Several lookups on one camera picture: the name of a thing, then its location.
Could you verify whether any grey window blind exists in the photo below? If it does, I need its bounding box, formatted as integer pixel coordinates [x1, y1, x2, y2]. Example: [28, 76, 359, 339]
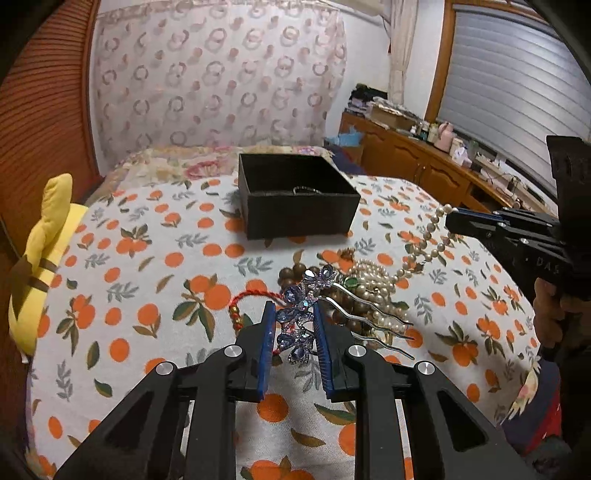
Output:
[436, 9, 591, 195]

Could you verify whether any flat cardboard box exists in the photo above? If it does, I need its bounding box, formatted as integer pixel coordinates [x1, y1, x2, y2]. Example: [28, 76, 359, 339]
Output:
[369, 104, 416, 132]

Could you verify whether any red string bracelet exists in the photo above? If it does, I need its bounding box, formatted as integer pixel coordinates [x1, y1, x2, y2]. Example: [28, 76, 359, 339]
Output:
[228, 288, 289, 357]

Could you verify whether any person's right hand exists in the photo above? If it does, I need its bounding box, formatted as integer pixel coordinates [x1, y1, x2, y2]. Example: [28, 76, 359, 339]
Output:
[532, 278, 591, 364]

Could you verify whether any black square box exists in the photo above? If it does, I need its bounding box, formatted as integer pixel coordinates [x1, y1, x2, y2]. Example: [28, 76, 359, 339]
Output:
[237, 153, 362, 240]

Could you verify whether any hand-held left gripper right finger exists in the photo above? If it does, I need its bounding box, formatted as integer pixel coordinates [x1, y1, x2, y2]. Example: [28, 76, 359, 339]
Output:
[313, 300, 543, 480]

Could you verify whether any brown slatted wooden wardrobe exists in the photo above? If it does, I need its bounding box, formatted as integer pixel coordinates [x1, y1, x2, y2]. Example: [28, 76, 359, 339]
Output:
[0, 0, 105, 259]

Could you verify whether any brown wooden bead bracelet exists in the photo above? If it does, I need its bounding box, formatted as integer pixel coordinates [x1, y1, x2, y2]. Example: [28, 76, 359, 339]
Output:
[277, 263, 384, 334]

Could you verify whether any circle print sheer curtain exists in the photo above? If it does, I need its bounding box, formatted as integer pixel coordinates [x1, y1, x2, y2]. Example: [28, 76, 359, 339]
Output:
[90, 7, 347, 160]

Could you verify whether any box with blue paper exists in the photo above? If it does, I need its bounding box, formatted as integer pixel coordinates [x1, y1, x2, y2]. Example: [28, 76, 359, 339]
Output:
[325, 129, 365, 148]

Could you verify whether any yellow plush toy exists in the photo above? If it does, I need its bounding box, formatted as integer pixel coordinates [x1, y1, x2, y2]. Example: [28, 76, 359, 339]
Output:
[8, 173, 88, 356]

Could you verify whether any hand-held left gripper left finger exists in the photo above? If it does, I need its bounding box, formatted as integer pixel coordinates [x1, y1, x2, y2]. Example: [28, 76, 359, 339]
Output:
[54, 300, 278, 480]

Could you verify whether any blue rhinestone flower hairpin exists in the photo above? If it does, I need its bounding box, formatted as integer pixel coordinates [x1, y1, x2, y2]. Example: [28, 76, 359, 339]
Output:
[274, 264, 417, 366]

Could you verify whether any wooden window frame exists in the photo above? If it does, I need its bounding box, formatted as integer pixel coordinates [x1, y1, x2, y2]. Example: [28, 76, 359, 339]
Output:
[424, 0, 462, 123]

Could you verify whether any long wooden cabinet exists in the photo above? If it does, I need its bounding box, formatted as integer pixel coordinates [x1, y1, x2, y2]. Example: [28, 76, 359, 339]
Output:
[339, 113, 555, 214]

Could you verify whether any white pearl necklace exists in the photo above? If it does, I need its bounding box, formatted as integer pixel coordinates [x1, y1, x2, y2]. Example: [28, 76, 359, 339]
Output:
[344, 205, 462, 335]

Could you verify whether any stack of folded clothes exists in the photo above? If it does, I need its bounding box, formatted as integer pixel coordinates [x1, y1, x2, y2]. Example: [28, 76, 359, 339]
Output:
[348, 84, 391, 116]

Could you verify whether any cream side curtain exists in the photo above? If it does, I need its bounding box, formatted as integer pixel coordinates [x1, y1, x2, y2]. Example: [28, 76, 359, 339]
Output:
[388, 0, 417, 112]

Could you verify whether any orange fruit print cloth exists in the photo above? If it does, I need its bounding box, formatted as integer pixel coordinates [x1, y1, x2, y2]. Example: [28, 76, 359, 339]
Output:
[25, 174, 539, 480]

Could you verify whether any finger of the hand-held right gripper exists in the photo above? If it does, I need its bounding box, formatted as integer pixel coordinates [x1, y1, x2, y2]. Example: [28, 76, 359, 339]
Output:
[444, 216, 563, 260]
[457, 207, 561, 234]

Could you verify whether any floral pattern blanket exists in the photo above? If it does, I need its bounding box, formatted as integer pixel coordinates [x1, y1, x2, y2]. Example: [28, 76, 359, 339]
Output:
[99, 145, 335, 185]

